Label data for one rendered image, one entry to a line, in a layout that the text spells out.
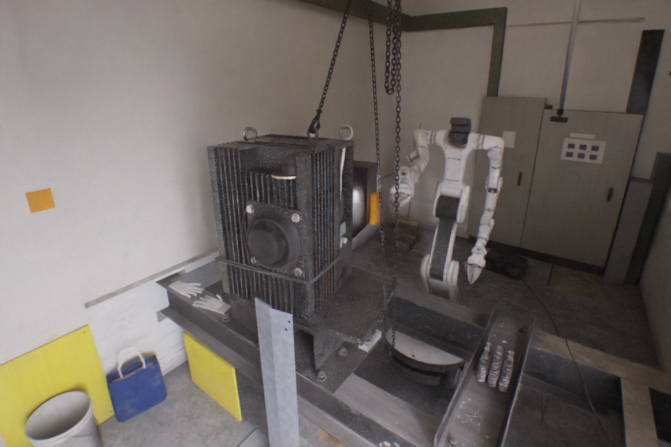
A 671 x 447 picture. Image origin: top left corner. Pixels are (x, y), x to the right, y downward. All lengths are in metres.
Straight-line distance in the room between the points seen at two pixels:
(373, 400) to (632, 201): 3.23
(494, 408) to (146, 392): 1.91
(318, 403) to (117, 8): 2.21
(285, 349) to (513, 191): 3.24
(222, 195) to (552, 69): 3.53
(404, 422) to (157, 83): 2.10
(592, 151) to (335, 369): 3.19
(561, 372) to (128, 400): 2.36
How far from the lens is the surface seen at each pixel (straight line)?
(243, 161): 1.43
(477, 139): 2.20
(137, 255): 2.38
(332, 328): 1.49
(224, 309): 2.07
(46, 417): 2.47
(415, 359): 2.36
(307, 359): 1.70
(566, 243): 4.24
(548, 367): 2.15
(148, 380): 2.49
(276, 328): 1.39
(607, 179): 4.05
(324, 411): 1.83
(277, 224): 1.31
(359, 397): 1.57
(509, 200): 4.16
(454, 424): 1.55
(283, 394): 1.62
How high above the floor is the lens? 1.85
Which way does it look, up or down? 18 degrees down
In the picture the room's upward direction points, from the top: straight up
